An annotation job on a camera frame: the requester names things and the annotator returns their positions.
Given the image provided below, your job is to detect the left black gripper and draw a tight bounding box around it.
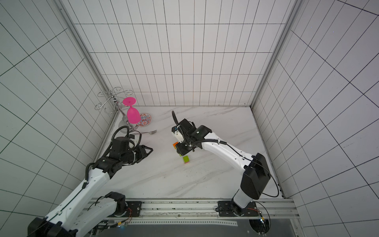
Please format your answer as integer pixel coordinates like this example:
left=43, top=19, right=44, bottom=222
left=121, top=145, right=154, bottom=166

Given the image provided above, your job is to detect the long green lego brick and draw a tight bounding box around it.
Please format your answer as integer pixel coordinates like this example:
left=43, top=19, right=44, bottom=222
left=183, top=156, right=190, bottom=164

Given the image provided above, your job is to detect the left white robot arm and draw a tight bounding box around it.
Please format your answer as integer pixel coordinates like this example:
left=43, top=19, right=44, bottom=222
left=27, top=136, right=153, bottom=237

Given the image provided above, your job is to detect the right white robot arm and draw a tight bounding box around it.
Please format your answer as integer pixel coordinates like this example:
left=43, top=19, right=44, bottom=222
left=171, top=113, right=272, bottom=216

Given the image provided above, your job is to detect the silver fork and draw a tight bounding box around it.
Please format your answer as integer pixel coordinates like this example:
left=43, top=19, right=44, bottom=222
left=132, top=130, right=157, bottom=135

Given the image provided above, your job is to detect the patterned small bowl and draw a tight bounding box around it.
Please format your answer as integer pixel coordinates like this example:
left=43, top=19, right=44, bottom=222
left=137, top=113, right=152, bottom=127

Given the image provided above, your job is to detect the pink plastic wine glass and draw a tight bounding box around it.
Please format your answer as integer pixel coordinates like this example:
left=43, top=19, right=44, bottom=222
left=122, top=97, right=141, bottom=124

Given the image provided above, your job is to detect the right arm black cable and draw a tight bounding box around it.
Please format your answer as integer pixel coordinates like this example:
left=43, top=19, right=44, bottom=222
left=171, top=110, right=280, bottom=198

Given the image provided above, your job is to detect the silver wire glass rack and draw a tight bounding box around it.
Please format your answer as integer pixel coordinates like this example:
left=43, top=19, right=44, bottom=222
left=95, top=87, right=139, bottom=132

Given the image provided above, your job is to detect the aluminium mounting rail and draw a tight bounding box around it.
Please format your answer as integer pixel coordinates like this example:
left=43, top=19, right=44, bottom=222
left=96, top=199, right=300, bottom=228

